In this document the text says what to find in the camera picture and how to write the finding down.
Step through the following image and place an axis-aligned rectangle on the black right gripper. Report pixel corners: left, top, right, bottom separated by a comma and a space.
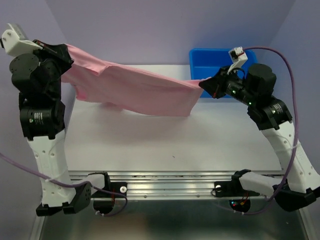
198, 65, 259, 107

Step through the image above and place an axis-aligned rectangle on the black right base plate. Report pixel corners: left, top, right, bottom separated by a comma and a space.
211, 180, 260, 198

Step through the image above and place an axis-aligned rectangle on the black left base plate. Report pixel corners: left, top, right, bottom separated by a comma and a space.
91, 181, 128, 199

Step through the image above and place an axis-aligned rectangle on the aluminium mounting rail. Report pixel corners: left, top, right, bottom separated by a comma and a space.
41, 170, 305, 201

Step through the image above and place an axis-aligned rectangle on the pink t-shirt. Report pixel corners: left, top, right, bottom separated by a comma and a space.
61, 45, 203, 117

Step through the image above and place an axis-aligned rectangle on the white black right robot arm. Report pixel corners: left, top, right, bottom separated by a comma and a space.
199, 63, 320, 212

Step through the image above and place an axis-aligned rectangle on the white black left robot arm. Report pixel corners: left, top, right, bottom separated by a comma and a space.
9, 40, 111, 217

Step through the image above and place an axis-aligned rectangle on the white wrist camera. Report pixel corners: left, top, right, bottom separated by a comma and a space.
0, 23, 43, 57
227, 46, 248, 74

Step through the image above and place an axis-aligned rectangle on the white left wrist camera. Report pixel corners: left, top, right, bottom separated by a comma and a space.
0, 23, 43, 57

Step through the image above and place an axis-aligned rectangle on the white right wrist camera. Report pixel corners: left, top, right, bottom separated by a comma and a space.
227, 46, 248, 74

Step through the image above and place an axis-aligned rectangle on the blue plastic bin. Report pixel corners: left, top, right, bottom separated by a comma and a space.
188, 47, 258, 100

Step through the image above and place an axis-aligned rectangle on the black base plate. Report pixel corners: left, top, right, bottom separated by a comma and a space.
91, 181, 128, 199
211, 180, 260, 198

